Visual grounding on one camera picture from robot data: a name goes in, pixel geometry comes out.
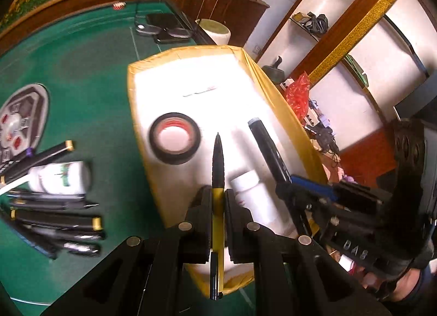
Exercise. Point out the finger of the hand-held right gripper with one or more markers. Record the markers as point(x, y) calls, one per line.
point(314, 186)
point(300, 200)

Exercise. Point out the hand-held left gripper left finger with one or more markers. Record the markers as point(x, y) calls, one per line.
point(205, 220)

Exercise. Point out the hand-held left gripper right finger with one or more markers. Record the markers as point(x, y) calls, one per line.
point(230, 224)

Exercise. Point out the yellow black pen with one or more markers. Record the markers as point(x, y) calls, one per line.
point(217, 207)

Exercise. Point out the white bottle red label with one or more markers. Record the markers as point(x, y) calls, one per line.
point(256, 200)

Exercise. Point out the thick black marker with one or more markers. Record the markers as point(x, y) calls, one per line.
point(268, 149)

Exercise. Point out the black pen white print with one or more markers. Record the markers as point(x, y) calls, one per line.
point(75, 247)

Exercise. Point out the yellow taped foam box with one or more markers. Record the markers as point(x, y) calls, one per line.
point(205, 73)

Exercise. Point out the white bottle green label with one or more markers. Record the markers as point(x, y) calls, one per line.
point(54, 179)

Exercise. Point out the purple black pen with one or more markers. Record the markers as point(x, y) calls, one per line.
point(20, 159)

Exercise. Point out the person's right hand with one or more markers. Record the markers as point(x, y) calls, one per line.
point(399, 288)

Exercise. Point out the red plastic bag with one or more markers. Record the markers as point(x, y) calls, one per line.
point(298, 96)

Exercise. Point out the black tape roll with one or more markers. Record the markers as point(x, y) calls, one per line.
point(153, 140)

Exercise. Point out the white round container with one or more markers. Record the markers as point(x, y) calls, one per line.
point(216, 34)

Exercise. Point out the eyeglasses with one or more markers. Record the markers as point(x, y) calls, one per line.
point(146, 30)

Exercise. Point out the round patterned game board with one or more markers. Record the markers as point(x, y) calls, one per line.
point(20, 104)

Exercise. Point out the red white small cap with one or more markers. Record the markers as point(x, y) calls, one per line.
point(118, 5)

